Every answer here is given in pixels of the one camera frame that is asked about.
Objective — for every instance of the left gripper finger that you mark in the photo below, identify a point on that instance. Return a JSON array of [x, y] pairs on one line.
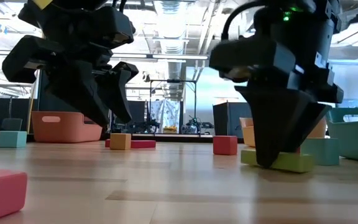
[[79, 90], [120, 90]]

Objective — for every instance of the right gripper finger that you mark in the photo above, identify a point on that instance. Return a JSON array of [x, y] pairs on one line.
[[309, 124], [275, 124]]

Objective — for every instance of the green long block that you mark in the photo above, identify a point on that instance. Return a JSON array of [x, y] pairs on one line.
[[297, 163]]

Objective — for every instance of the orange small cube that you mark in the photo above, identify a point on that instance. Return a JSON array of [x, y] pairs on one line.
[[120, 142]]

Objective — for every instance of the teal small cube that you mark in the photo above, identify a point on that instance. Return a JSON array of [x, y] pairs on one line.
[[12, 139], [322, 151]]

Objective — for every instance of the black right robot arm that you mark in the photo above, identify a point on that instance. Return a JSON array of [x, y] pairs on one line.
[[306, 25]]

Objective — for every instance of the black background robot arm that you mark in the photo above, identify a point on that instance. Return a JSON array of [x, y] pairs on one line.
[[148, 126], [197, 126]]

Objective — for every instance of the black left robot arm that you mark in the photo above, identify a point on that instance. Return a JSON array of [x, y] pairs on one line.
[[79, 3]]

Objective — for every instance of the yellow orange plastic bin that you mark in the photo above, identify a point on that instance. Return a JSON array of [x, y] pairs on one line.
[[248, 133]]

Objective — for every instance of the yellow sticker tag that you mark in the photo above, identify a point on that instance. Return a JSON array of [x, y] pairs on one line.
[[42, 3]]

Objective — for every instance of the computer monitor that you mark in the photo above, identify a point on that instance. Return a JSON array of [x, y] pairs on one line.
[[354, 103]]

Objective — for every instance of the salmon plastic bin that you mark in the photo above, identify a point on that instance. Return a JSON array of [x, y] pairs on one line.
[[67, 130]]

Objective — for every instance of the dark blue partition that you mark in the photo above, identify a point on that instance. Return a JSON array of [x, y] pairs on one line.
[[228, 118]]

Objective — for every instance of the teal green plastic bin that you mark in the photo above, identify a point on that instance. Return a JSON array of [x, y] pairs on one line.
[[356, 143]]

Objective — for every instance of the patterned white cloth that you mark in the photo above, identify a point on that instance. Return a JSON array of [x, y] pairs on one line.
[[166, 110]]

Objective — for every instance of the fluorescent light strip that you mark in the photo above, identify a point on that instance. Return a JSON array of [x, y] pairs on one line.
[[166, 57]]

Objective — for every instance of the red rectangular block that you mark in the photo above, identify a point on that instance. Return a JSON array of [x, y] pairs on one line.
[[143, 144]]

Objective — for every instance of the grey chair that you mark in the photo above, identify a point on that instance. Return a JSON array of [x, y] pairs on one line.
[[11, 124]]

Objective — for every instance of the salmon pink foam block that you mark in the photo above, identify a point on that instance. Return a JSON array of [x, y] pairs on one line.
[[2, 196]]

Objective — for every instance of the small black ceiling camera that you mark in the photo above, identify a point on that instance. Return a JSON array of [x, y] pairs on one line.
[[146, 77]]

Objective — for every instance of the black stand frame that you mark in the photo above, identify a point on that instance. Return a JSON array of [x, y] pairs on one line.
[[172, 81]]

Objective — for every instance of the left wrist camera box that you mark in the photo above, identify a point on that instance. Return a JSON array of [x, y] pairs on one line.
[[117, 25]]

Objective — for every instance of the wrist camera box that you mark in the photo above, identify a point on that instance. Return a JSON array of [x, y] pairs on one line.
[[117, 25], [253, 56]]

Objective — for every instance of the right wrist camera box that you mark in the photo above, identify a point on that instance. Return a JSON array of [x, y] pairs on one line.
[[253, 56]]

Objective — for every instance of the black aluminium table frame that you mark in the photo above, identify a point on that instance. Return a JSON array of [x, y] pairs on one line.
[[179, 139]]

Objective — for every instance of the silver ceiling air duct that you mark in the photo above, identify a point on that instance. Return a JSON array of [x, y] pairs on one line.
[[171, 31]]

